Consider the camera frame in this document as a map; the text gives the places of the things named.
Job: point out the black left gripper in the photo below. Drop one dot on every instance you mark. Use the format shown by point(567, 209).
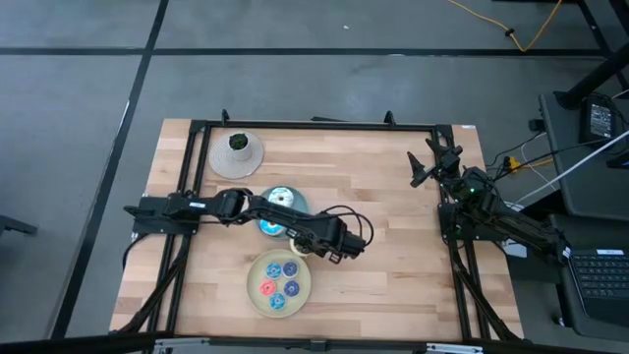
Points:
point(330, 238)

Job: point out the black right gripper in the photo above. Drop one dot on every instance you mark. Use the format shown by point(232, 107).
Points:
point(448, 163)

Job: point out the chocolate frosted large donut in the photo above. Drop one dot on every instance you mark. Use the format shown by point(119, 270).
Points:
point(296, 247)

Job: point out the small blue frosted donut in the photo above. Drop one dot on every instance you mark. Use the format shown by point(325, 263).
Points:
point(273, 270)
point(277, 301)

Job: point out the white blue swirl large donut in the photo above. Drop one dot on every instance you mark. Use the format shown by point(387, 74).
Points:
point(281, 197)

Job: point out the small pink frosted donut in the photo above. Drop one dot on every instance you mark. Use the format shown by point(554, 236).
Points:
point(267, 287)

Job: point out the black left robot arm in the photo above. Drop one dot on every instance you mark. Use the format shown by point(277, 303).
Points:
point(275, 214)

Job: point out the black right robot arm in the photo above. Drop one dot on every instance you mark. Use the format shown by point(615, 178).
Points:
point(516, 226)

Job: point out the blue round plate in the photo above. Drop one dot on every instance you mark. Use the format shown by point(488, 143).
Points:
point(302, 200)

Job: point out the white table sticker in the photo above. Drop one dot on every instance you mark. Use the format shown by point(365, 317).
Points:
point(469, 127)

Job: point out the beige round plate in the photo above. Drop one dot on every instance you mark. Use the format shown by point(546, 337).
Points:
point(302, 300)

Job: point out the yellow power plug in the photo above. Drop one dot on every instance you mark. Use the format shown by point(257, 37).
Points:
point(512, 163)

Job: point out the white plant pot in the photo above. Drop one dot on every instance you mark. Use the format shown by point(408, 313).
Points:
point(244, 155)

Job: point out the white paper sheet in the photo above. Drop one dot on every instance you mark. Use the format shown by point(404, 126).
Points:
point(513, 249)

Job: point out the small green plant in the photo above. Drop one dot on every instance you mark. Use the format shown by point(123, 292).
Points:
point(238, 141)

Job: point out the grey side table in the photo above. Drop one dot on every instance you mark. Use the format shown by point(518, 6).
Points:
point(589, 187)

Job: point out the black power adapter with label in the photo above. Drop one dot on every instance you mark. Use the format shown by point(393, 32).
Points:
point(600, 120)

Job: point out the black stand legs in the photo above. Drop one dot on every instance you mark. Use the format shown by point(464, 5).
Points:
point(597, 74)

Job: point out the black laptop keyboard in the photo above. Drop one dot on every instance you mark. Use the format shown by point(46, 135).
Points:
point(604, 280)

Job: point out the grey chair leg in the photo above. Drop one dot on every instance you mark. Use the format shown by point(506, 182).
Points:
point(15, 226)

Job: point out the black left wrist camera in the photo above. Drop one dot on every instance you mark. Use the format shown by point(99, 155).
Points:
point(355, 245)

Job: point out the black metal table frame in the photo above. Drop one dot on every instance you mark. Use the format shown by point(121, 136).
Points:
point(319, 126)

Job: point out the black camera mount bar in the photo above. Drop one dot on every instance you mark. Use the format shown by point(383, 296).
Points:
point(74, 344)

